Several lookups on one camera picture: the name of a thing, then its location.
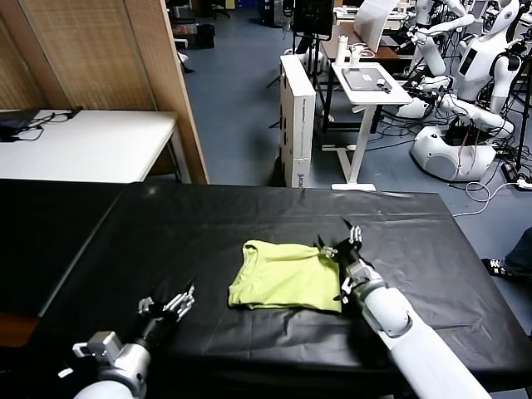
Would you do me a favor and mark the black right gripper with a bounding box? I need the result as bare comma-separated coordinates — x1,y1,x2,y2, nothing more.
316,217,363,268

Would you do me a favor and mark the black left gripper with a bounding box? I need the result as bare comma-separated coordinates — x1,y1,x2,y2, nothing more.
137,283,197,340

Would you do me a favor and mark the yellow-green t-shirt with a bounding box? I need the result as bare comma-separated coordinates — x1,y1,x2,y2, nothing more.
227,239,344,313

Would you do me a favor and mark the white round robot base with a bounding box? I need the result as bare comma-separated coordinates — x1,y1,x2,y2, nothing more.
410,124,498,183

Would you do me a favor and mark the tall white cardboard box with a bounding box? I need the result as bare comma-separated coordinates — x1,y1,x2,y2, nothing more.
278,54,318,189

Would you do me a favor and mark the black side table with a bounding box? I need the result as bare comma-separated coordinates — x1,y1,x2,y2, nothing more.
0,178,126,318

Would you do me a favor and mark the white standing desk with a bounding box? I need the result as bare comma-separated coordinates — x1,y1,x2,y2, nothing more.
321,62,414,192

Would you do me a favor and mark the black white sneaker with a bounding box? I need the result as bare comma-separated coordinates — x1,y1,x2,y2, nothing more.
480,258,512,278

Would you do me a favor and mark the grey closed laptop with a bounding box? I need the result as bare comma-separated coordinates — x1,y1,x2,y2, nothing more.
341,67,394,92

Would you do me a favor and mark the white rectangular table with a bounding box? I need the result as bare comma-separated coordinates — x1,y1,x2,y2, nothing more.
0,108,180,184

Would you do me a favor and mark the blue jeans leg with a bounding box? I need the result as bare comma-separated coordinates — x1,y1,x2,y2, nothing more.
504,226,532,278

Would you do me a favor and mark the black tripod stand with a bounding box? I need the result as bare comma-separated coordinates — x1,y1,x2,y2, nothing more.
265,32,336,130

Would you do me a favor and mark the white cup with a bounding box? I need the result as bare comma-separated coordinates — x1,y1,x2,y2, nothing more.
348,44,367,68

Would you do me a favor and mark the brown wooden desk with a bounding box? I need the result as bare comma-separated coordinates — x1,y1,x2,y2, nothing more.
322,24,416,63

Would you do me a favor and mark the white curved panel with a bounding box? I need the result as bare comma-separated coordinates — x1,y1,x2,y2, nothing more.
352,0,402,54

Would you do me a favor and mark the white humanoid robot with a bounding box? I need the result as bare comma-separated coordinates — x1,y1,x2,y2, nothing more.
409,0,527,140

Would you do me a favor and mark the black monitor screen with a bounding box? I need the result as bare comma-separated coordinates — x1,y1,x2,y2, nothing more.
293,0,335,37

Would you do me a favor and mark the black flat device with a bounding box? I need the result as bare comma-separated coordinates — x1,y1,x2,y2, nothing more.
0,119,31,143

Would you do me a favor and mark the black bin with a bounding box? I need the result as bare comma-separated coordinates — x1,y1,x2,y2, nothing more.
195,23,216,49

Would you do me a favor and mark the wooden partition screen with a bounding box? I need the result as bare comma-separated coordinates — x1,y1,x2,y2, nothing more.
0,0,210,185

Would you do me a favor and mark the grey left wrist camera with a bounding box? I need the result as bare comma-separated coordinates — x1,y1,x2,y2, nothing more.
71,330,122,363

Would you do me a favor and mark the white floor cable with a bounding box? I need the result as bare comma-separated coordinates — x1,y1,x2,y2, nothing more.
451,180,525,218

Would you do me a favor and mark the black cable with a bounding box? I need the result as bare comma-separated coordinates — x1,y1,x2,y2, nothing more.
0,110,72,145

